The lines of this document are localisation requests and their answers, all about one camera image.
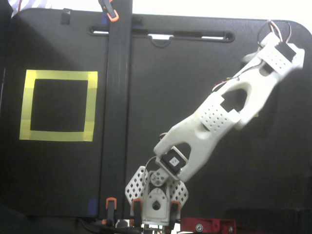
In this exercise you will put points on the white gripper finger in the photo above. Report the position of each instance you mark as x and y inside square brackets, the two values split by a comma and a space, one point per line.
[249, 58]

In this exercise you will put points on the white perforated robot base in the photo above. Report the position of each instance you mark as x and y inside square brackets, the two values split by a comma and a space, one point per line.
[156, 204]

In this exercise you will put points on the long black table bar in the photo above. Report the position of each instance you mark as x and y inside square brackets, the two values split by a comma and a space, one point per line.
[117, 97]

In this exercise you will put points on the orange black spring clamp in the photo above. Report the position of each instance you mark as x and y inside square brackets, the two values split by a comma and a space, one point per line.
[111, 209]
[137, 209]
[174, 210]
[111, 13]

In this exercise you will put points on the blue tape patch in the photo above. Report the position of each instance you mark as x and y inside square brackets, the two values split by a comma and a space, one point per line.
[105, 20]
[92, 207]

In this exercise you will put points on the black tape piece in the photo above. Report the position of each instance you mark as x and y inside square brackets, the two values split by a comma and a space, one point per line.
[65, 18]

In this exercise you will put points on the yellow tape square outline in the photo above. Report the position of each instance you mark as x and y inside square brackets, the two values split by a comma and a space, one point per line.
[58, 74]

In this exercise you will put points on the white striped cloth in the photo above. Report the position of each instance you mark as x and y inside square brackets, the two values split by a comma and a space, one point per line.
[36, 3]

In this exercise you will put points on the red bracket with screw clamp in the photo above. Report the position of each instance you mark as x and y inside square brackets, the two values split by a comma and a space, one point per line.
[214, 223]

